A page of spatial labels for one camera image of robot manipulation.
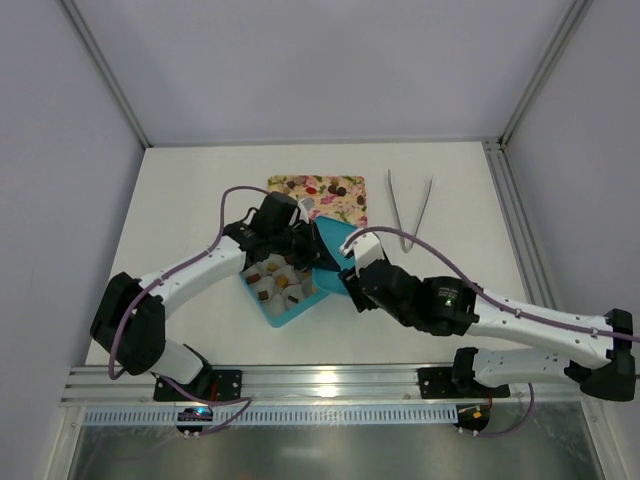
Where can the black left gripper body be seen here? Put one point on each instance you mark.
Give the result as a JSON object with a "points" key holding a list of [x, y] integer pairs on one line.
{"points": [[304, 242]]}

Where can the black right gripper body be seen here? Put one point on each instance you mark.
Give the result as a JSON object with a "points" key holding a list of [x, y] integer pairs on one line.
{"points": [[351, 288]]}

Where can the brown rectangular chocolate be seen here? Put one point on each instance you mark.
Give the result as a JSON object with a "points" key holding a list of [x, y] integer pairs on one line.
{"points": [[253, 278]]}

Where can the teal box lid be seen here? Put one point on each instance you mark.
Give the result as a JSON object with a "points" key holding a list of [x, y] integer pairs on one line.
{"points": [[333, 233]]}

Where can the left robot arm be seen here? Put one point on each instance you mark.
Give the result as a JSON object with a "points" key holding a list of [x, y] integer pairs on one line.
{"points": [[130, 323]]}

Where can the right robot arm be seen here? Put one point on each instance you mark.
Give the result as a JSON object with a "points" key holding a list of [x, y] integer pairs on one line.
{"points": [[592, 353]]}

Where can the teal chocolate box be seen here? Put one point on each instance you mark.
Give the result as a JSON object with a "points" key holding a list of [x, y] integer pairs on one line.
{"points": [[277, 309]]}

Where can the floral rectangular tray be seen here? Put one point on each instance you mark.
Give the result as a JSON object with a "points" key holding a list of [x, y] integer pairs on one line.
{"points": [[342, 198]]}

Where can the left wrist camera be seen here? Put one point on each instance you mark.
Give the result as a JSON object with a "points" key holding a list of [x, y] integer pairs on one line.
{"points": [[307, 203]]}

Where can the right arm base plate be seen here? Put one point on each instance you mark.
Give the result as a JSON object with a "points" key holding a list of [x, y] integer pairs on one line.
{"points": [[435, 383]]}

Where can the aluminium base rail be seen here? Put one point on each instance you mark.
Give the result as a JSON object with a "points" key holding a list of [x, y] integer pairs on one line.
{"points": [[304, 396]]}

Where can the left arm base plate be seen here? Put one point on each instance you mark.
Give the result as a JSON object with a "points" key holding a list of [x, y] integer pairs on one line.
{"points": [[219, 385]]}

